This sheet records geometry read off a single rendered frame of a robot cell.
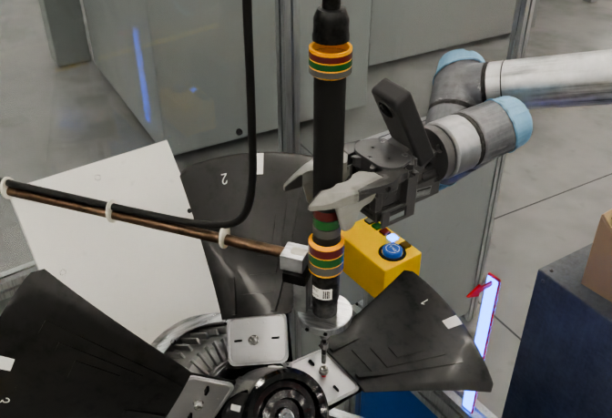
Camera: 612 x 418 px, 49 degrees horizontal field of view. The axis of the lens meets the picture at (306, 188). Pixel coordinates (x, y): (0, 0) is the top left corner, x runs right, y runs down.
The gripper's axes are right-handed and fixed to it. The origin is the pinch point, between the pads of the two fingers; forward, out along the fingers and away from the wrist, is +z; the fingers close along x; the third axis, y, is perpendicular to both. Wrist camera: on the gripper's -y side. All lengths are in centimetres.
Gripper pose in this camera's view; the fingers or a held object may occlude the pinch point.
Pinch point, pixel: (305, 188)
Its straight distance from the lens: 73.4
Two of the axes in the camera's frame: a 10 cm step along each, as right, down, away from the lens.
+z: -8.1, 3.2, -4.9
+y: -0.1, 8.3, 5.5
